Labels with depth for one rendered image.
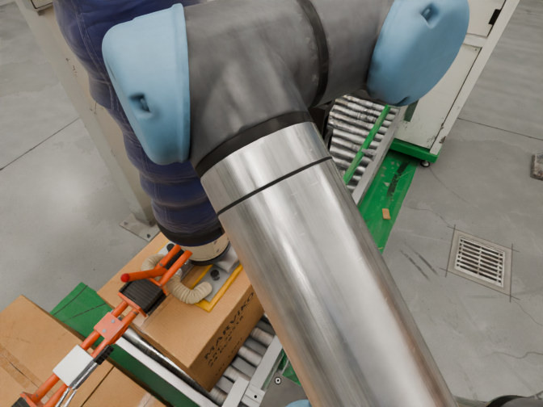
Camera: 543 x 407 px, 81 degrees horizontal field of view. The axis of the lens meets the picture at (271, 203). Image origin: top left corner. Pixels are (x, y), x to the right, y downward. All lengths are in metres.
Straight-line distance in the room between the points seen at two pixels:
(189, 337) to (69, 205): 2.08
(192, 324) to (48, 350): 0.78
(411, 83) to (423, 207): 2.50
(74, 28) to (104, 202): 2.30
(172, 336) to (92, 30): 0.80
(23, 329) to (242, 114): 1.68
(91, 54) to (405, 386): 0.55
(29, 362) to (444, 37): 1.67
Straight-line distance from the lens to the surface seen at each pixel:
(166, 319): 1.07
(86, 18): 0.56
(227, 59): 0.17
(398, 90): 0.23
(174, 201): 0.76
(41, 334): 1.73
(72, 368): 0.96
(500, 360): 2.34
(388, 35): 0.22
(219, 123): 0.16
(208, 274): 1.07
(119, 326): 0.94
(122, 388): 1.50
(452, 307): 2.34
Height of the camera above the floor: 1.91
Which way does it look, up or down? 50 degrees down
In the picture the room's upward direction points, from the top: straight up
